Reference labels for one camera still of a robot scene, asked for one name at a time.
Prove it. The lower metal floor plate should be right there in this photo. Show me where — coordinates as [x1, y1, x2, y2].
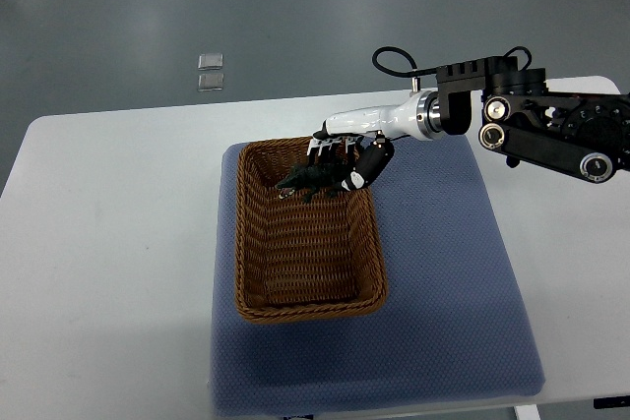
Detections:
[197, 73, 224, 91]

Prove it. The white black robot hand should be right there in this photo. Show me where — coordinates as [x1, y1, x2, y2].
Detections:
[307, 89, 444, 192]

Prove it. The black cable loop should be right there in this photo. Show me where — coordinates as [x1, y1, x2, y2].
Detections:
[371, 45, 439, 79]

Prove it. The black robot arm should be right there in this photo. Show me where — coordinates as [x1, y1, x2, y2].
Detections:
[435, 50, 629, 184]

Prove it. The upper metal floor plate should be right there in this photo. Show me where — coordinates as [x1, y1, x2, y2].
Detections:
[198, 53, 223, 70]

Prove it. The dark toy crocodile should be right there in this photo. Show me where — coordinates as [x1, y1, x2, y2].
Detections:
[276, 161, 348, 204]

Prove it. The blue padded mat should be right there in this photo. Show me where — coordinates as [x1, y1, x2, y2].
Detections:
[211, 137, 544, 417]

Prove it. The metal floor plate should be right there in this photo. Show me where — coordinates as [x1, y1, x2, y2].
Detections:
[197, 73, 224, 91]
[198, 53, 223, 70]

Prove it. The brown wicker basket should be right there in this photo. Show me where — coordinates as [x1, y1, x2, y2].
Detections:
[235, 138, 388, 324]

